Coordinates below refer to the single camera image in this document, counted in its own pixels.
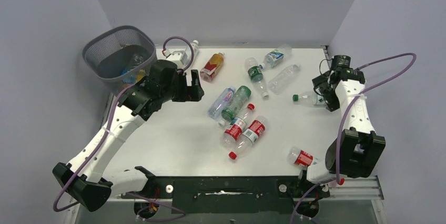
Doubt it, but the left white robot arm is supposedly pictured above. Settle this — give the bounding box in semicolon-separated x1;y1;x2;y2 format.
52;59;204;212

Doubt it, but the red label bottle front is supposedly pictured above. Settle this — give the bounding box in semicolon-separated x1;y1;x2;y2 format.
287;147;321;167

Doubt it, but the pink blue label bottle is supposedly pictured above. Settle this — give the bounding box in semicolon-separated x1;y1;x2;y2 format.
207;86;236;120

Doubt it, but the red yellow label bottle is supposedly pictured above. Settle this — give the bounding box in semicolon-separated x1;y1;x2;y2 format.
199;52;225;82

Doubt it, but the clear blue cap bottle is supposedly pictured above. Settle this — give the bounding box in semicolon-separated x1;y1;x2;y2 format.
121;54;144;75

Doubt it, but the red label bottle upper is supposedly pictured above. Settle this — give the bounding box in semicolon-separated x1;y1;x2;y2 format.
220;103;255;148

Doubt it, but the green cap clear bottle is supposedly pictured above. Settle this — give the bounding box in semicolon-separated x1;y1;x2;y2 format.
292;91;326;107

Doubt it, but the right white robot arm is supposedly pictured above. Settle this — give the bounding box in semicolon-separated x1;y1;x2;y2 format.
296;55;386;196

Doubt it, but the clear bottle white label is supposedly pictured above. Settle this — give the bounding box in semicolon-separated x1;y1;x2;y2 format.
180;40;199;66

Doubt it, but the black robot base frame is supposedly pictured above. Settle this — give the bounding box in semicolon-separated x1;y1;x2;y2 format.
139;176;330;214

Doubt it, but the red label bottle lower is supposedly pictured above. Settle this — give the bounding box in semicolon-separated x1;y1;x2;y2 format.
228;116;269;160

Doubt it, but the blue label clear bottle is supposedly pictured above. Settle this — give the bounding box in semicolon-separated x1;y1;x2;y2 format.
259;44;292;70

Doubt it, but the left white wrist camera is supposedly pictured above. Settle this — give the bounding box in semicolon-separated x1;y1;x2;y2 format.
166;50;187;68

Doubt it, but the grey ribbed waste bin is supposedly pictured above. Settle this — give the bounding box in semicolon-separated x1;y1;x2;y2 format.
82;25;157;96

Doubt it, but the yellow honey pomelo bottle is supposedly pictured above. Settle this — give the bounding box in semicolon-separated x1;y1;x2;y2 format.
135;70;146;83

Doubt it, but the plain clear bottle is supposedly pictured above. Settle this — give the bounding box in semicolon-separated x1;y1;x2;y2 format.
268;64;301;95

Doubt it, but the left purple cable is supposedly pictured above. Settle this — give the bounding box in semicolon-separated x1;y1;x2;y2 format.
52;36;195;223

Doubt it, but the orange juice bottle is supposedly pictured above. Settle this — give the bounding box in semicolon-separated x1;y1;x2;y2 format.
121;75;136;86

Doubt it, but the green label clear bottle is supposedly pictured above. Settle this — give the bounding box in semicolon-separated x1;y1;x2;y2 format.
245;57;269;100

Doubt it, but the green tinted bottle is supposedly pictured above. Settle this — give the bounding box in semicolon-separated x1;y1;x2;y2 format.
218;85;251;127

